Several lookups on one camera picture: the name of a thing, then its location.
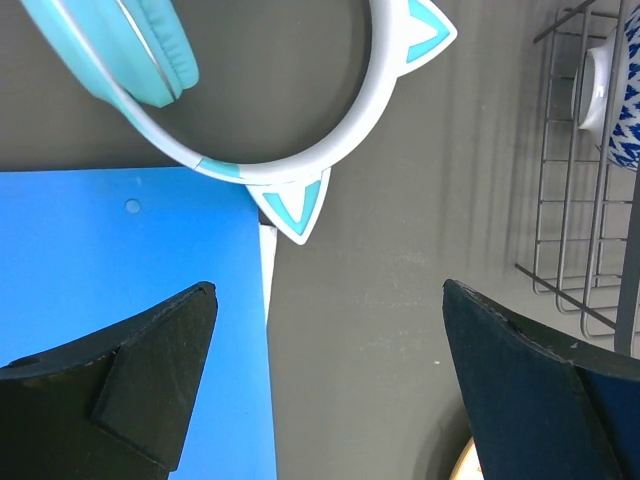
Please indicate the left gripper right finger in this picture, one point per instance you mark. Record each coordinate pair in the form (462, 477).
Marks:
(541, 404)

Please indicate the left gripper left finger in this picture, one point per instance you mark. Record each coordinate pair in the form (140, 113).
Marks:
(114, 404)

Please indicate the beige bird plate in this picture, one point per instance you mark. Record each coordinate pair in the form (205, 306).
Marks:
(467, 466)

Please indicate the black wire dish rack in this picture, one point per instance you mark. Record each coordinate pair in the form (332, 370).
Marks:
(586, 235)

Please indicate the blue white patterned bowl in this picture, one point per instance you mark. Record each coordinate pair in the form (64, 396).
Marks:
(592, 92)

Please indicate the blue folder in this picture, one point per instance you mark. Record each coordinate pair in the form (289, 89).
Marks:
(81, 250)

